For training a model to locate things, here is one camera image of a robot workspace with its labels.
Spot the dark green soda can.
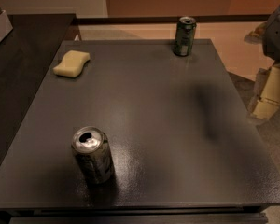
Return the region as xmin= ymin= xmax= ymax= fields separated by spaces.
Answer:
xmin=173 ymin=17 xmax=197 ymax=56

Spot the yellow sponge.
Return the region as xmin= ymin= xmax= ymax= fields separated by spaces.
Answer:
xmin=53 ymin=50 xmax=91 ymax=78

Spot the silver green 7up can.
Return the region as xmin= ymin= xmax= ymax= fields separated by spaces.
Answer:
xmin=71 ymin=126 xmax=114 ymax=184

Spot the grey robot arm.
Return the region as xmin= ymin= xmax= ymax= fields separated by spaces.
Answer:
xmin=248 ymin=5 xmax=280 ymax=119

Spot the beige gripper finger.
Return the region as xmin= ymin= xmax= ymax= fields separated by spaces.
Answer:
xmin=248 ymin=62 xmax=280 ymax=120

